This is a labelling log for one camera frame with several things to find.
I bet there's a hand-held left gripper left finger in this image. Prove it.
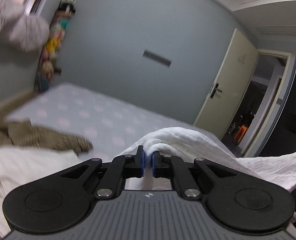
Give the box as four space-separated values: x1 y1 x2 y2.
57 145 146 200

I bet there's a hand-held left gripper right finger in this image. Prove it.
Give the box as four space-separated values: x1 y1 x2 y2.
151 150 241 200

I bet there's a white muslin garment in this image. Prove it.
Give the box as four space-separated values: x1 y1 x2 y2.
0 127 296 238

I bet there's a bed with pink dotted sheet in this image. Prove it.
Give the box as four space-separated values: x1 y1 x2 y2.
5 82 234 167

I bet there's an orange object in hallway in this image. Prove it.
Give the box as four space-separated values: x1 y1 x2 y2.
236 126 247 143

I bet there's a brown striped garment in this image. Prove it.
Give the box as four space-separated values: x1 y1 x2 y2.
0 90 94 156

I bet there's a cream door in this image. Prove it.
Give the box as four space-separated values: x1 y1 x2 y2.
193 29 260 141

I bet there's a clear tube of plush toys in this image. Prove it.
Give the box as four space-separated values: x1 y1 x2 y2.
34 0 77 93

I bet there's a ceiling vent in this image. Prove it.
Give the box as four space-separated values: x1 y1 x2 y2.
252 25 296 38

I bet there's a door handle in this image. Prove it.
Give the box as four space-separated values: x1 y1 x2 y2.
208 82 224 99

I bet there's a grey wall strip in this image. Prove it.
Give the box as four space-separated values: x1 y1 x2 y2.
143 50 172 67

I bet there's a cream door frame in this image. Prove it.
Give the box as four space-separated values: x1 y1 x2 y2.
242 50 296 158

